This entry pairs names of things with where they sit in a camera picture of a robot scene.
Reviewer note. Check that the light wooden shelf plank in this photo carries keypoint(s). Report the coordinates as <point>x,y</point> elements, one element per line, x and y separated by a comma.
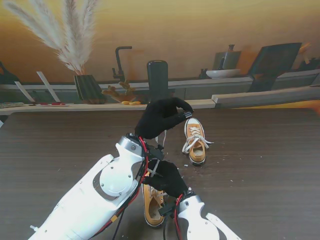
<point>75,107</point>

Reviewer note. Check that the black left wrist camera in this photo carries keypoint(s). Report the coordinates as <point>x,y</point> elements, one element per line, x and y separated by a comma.
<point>156,152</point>

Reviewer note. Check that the black cylindrical canister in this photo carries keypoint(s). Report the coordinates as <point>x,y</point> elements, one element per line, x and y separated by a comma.
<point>157,80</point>

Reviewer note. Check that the grey metal kettle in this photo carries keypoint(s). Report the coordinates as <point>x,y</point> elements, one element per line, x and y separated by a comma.
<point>228,60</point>

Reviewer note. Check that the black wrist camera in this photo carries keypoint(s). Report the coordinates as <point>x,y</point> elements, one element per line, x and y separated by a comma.
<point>156,152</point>
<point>167,210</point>

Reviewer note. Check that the white bowl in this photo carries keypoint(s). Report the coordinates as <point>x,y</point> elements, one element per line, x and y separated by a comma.
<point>222,73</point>

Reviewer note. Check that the short white slanted slat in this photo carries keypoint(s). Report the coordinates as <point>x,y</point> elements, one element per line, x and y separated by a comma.
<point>23,91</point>

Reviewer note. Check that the white pampas grass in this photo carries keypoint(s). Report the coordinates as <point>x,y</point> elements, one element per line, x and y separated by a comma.
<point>75,50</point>

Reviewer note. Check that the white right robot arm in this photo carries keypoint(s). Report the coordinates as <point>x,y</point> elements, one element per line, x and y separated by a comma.
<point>192,215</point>

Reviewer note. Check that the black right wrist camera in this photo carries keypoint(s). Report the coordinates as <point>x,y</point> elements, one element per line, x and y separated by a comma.
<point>167,210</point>

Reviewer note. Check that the dark ribbed vase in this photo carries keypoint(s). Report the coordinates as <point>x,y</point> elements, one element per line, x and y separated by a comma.
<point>87,90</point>

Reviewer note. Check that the long white spread shoelace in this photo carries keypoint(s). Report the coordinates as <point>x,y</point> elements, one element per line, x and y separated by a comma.
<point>165,137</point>

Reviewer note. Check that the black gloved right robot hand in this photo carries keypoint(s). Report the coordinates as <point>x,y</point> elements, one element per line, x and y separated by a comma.
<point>172,180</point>

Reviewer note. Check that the orange fruit pieces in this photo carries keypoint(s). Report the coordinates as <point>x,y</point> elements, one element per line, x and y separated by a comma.
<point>132,102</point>

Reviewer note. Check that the grey shelf plank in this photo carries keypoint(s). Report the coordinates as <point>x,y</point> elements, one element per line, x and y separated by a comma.
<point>262,98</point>

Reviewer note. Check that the black kitchen faucet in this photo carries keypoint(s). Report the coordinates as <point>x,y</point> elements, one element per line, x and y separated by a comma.
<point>118,62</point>

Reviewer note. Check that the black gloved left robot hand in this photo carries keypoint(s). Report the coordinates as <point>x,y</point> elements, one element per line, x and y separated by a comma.
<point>157,117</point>

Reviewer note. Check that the dark slanted board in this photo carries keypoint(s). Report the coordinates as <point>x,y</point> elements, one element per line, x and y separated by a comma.
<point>275,57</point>

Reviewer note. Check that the long white slanted slat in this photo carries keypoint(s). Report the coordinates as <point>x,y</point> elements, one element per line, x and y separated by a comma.
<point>47,86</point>

